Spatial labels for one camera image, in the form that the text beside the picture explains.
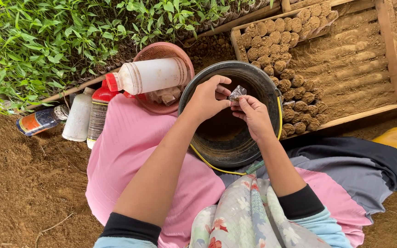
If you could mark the pink plastic basket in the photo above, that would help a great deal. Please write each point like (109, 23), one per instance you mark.
(160, 50)

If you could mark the group of soil-filled bags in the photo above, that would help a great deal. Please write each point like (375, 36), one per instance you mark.
(288, 84)

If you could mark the person's left hand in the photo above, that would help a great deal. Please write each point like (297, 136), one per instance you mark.
(205, 101)

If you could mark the beige packets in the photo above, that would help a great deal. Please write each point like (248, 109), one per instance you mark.
(167, 95)

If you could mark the small clear plastic bag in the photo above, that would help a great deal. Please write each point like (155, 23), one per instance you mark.
(237, 94)

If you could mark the blue and orange bottle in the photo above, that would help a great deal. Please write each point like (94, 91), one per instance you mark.
(40, 120)

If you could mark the person's right hand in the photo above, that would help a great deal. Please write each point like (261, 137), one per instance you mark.
(256, 119)

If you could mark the black plastic bucket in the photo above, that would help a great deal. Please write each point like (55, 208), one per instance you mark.
(226, 153)

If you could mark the white bottle with red cap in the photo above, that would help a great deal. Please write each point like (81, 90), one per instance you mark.
(150, 75)

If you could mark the pink skirt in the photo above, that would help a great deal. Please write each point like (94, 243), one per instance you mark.
(133, 155)

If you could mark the bed of green seedlings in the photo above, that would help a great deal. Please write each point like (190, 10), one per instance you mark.
(47, 41)

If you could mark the plain white bottle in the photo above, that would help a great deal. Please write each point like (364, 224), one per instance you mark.
(78, 117)

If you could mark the floral cloth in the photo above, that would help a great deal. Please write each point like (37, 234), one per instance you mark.
(240, 220)

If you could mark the wooden frame with soil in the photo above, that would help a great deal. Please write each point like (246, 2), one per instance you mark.
(389, 51)

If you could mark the dark grey cloth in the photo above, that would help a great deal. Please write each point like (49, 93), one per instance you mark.
(357, 155)

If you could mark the dark label red cap bottle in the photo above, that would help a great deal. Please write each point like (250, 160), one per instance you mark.
(98, 117)

